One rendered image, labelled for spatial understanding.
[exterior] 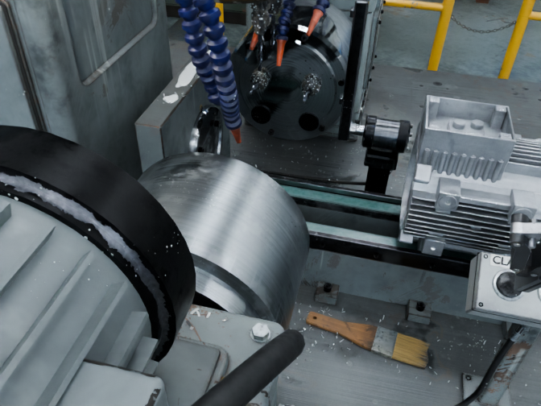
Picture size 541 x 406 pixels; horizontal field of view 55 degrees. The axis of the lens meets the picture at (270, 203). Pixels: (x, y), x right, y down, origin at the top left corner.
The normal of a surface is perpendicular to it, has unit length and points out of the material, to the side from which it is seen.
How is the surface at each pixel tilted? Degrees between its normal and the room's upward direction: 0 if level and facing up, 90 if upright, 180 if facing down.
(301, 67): 90
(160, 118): 0
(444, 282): 90
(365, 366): 0
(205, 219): 13
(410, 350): 2
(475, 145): 90
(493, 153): 90
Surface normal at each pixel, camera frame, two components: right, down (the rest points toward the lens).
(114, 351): -0.22, -0.79
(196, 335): 0.03, -0.77
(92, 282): 0.76, -0.36
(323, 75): -0.24, 0.62
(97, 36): 0.97, 0.18
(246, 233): 0.54, -0.56
